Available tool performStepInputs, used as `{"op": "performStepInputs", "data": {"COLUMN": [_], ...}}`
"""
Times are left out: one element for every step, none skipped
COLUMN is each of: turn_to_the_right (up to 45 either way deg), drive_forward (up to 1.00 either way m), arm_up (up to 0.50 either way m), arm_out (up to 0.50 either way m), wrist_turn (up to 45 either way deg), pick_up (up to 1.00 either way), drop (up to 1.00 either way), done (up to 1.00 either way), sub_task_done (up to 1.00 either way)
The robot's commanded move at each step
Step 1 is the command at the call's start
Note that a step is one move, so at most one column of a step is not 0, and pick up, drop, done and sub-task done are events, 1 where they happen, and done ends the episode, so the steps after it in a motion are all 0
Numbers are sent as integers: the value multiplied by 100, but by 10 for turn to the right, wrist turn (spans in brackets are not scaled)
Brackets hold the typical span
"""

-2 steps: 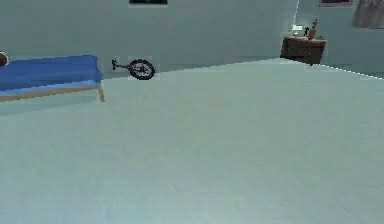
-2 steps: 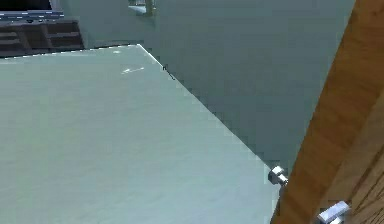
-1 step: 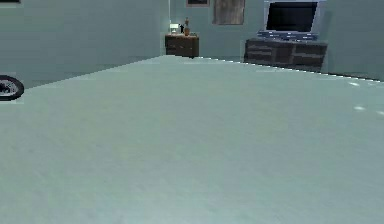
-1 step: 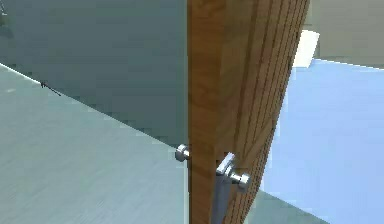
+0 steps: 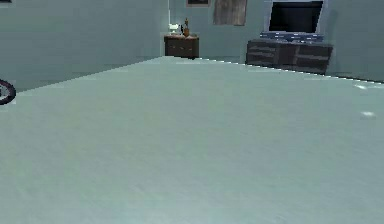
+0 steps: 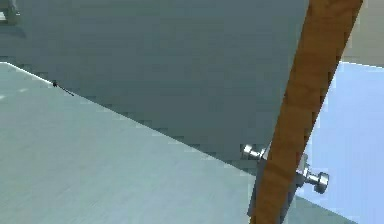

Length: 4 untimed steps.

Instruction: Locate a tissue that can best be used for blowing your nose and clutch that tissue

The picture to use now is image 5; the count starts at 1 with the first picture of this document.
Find dark grey chest of drawers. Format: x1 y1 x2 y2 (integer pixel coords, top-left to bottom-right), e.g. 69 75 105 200
245 38 334 75

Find grey wall hanging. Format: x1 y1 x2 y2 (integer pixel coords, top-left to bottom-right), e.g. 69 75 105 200
212 0 248 27

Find pale grey bed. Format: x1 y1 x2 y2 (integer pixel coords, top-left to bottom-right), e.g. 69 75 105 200
0 55 384 224

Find blue patterned cloth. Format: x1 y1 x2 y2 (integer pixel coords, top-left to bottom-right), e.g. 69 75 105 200
259 31 325 44

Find brown bedside cabinet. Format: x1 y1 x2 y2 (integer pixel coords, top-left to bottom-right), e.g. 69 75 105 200
163 34 200 60

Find orange brown bottle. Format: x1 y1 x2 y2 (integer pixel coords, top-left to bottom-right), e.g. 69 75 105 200
182 17 191 38

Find black round object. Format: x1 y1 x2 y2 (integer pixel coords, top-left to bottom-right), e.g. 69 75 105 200
0 78 17 106

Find black television set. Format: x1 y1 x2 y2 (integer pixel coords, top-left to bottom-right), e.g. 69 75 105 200
265 0 329 35

